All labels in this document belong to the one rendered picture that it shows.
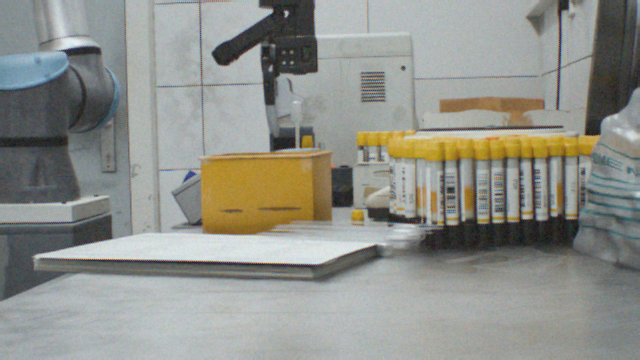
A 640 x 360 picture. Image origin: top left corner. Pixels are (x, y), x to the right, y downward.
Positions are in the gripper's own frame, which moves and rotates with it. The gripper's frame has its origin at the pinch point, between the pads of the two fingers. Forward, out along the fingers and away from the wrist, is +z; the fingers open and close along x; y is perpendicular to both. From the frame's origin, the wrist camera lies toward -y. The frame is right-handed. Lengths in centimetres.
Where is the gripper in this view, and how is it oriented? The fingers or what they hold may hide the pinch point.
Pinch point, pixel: (271, 128)
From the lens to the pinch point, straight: 171.9
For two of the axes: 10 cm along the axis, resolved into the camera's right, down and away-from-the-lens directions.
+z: 0.3, 10.0, 0.5
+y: 10.0, -0.2, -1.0
